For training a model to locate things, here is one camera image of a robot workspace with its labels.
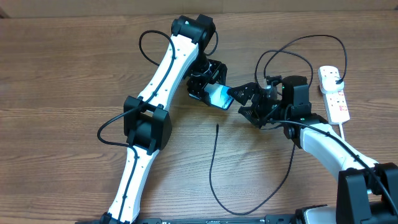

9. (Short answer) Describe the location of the white charger adapter plug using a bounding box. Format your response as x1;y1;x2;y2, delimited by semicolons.
320;77;345;94

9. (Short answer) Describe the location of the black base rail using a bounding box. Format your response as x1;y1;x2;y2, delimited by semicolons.
75;214;299;224

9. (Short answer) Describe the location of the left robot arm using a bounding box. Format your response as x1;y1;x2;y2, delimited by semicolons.
99;14;233;223

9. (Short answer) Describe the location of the blue Galaxy smartphone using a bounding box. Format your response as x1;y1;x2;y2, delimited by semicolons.
205;83;234;110

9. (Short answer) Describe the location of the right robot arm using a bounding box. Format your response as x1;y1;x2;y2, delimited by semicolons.
228;76;397;223

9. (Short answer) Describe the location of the black charging cable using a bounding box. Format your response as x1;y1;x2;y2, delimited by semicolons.
209;34;348;217

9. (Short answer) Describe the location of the white power strip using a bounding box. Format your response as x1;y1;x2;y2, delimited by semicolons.
318;65;350;124

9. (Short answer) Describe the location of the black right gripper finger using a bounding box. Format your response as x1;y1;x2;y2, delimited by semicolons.
238;105;260;127
227;82;259;106

